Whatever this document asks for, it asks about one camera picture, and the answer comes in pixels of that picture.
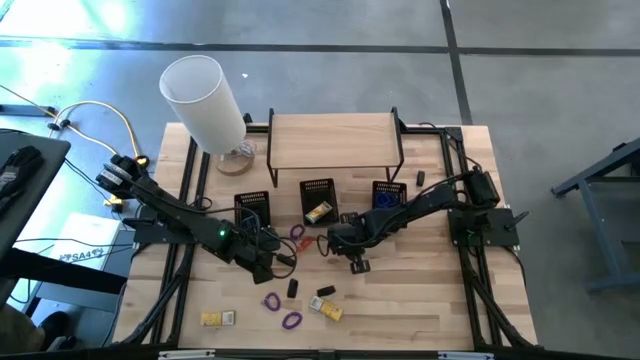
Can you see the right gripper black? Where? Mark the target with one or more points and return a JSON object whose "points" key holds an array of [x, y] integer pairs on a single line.
{"points": [[350, 237]]}

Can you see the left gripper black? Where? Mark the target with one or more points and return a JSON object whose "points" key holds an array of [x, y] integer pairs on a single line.
{"points": [[255, 252]]}

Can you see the purple spiral coil wristband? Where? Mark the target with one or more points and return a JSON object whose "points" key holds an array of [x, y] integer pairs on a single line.
{"points": [[292, 235], [265, 302], [283, 321]]}

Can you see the orange spiral coil wristband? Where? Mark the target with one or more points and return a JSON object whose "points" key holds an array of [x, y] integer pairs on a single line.
{"points": [[306, 244]]}

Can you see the yellow crayon box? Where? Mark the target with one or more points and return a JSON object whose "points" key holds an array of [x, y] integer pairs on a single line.
{"points": [[327, 309], [215, 319], [319, 212]]}

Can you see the blue spiral coil wristband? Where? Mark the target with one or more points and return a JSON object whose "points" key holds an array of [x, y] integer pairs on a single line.
{"points": [[378, 200]]}

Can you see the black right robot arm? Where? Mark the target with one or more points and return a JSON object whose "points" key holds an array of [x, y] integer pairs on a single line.
{"points": [[425, 202]]}

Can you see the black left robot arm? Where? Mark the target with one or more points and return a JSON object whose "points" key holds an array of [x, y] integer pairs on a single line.
{"points": [[170, 210]]}

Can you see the black slatted plastic basket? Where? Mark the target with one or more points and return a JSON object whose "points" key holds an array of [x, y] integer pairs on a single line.
{"points": [[252, 200], [390, 186], [320, 187]]}

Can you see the wooden shelf black metal legs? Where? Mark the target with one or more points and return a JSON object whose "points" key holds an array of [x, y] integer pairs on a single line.
{"points": [[335, 140]]}

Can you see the white cardboard box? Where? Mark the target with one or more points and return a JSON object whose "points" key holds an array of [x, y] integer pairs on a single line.
{"points": [[85, 235]]}

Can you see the white shade table lamp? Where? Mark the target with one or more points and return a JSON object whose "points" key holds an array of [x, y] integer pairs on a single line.
{"points": [[200, 100]]}

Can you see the dark grey side table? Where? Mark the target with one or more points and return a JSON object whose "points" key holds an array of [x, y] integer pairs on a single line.
{"points": [[40, 210]]}

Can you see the blue-grey metal cart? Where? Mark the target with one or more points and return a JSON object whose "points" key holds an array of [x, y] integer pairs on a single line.
{"points": [[590, 173]]}

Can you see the person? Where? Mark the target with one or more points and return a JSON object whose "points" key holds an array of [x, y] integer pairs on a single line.
{"points": [[20, 330]]}

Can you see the black device on side table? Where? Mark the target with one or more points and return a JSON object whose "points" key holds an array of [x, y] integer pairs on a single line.
{"points": [[20, 167]]}

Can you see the black floor power strip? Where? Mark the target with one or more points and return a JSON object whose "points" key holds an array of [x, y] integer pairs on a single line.
{"points": [[30, 110]]}

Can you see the silver aluminium bracket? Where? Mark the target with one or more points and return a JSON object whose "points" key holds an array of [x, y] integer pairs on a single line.
{"points": [[465, 355], [187, 354]]}

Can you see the black aluminium rig frame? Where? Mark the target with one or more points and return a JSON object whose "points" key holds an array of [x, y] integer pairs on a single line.
{"points": [[430, 131]]}

